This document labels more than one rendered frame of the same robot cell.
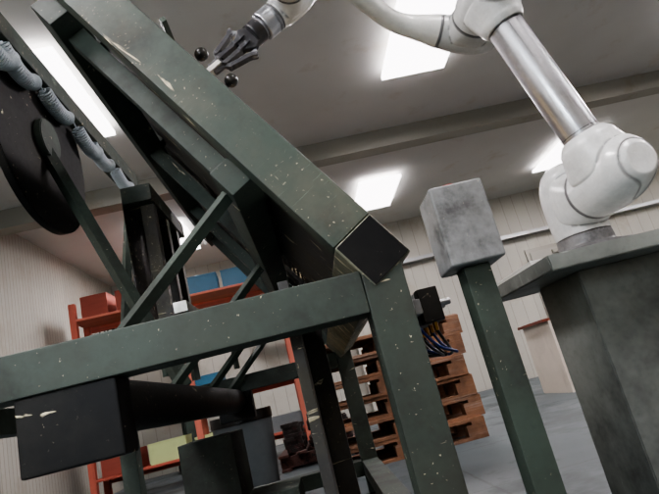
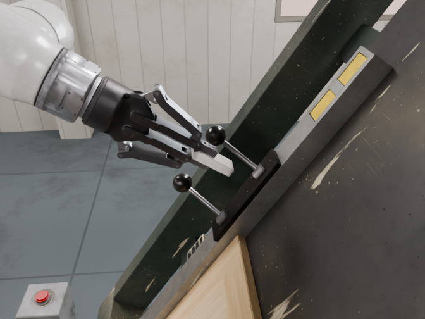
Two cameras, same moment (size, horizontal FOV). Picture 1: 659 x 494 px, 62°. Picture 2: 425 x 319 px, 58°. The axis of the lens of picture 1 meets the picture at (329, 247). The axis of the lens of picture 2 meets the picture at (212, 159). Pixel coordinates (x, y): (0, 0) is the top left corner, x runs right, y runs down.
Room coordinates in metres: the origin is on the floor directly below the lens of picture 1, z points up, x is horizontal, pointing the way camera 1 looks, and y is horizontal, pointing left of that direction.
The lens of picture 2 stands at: (1.92, 0.21, 1.86)
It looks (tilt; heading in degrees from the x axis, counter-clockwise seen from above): 32 degrees down; 180
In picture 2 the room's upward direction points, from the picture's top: straight up
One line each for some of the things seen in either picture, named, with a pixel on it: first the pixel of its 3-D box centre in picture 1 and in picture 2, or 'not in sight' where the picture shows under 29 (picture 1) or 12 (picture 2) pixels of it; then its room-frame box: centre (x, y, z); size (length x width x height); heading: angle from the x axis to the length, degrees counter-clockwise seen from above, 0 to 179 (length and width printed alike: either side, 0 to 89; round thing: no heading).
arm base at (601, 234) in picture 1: (583, 247); not in sight; (1.58, -0.72, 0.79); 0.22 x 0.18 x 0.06; 5
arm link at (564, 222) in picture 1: (572, 200); not in sight; (1.55, -0.72, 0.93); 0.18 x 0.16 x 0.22; 10
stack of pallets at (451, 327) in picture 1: (385, 393); not in sight; (4.64, -0.15, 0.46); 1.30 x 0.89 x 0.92; 96
